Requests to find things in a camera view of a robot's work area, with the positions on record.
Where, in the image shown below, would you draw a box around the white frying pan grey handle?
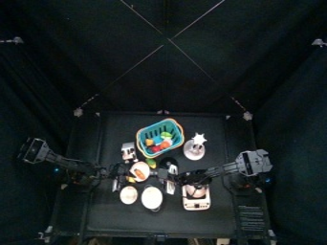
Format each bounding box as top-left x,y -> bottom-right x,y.
130,161 -> 170,183

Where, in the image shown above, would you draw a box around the small white grey toy box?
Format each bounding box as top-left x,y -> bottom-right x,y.
120,142 -> 138,163

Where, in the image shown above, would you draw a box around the white round plate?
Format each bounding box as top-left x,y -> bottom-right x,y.
119,186 -> 139,206

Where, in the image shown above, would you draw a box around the white pot black handles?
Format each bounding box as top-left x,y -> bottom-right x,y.
141,185 -> 165,212

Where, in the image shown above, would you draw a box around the white toy induction cooker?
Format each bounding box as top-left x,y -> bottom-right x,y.
182,183 -> 213,212

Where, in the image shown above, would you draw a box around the white round utensil stand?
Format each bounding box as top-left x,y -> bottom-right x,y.
183,132 -> 209,162

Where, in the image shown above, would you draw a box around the green plastic basket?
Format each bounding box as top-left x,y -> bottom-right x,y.
135,118 -> 186,159

